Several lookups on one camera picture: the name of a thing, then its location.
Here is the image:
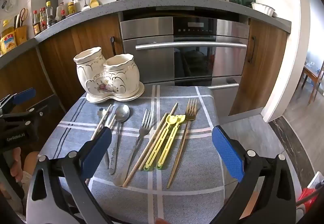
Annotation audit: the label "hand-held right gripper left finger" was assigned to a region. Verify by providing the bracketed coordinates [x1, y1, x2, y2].
[25, 126, 113, 224]

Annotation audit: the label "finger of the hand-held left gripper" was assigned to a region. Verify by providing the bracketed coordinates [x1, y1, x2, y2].
[25, 96, 62, 126]
[0, 88, 36, 113]

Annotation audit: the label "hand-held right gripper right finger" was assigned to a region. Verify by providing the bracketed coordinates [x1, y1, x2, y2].
[211, 125, 296, 224]

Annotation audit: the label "gold fork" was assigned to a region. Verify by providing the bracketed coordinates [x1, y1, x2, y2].
[166, 98, 198, 189]

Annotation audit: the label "silver fork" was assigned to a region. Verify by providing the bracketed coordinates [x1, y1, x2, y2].
[113, 109, 155, 187]

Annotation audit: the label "green handled cream fork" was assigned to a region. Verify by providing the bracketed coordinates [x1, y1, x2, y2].
[143, 116, 178, 171]

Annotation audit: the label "white floral ceramic utensil holder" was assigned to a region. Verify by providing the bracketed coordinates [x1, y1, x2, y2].
[73, 47, 141, 96]

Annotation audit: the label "person's left hand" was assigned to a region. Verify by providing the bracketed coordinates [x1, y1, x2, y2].
[9, 147, 26, 184]

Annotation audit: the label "wooden corner cabinet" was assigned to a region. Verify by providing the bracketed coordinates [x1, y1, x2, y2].
[0, 47, 51, 103]

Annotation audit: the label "yellow cooking oil bottle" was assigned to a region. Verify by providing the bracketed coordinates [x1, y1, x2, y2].
[0, 20, 17, 55]

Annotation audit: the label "yellow knife block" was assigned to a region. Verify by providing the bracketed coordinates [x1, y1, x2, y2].
[14, 25, 28, 46]

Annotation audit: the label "stainless steel drawer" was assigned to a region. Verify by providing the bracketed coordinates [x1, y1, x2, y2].
[206, 76, 243, 115]

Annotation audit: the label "grey plaid cloth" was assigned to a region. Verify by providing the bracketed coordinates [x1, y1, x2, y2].
[38, 85, 226, 224]

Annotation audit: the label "red-capped sauce bottle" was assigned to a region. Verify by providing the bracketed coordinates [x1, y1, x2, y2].
[32, 10, 41, 36]
[39, 7, 48, 31]

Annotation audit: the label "kitchen scissors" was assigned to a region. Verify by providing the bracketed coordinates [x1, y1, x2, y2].
[19, 7, 29, 26]

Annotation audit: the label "wooden cabinet door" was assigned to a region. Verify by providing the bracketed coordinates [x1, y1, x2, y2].
[229, 18, 289, 116]
[38, 13, 124, 110]

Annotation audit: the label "yellow-capped clear bottle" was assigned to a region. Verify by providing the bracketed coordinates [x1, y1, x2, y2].
[46, 1, 55, 28]

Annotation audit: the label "red packet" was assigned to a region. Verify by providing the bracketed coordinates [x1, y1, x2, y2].
[297, 187, 324, 208]

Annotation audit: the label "white plastic jug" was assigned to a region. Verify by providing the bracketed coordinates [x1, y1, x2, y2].
[56, 2, 67, 22]

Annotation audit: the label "white container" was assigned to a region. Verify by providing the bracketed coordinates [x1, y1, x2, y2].
[307, 171, 324, 189]

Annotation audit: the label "stainless steel built-in oven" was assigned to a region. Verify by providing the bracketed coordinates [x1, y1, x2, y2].
[119, 16, 251, 82]

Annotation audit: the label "wooden dining table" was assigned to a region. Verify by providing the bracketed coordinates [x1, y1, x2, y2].
[301, 61, 324, 105]

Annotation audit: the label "white bowl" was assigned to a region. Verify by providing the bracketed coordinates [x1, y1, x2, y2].
[250, 2, 276, 17]

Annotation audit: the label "grey speckled countertop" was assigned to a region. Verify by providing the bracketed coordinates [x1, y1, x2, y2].
[0, 0, 291, 67]

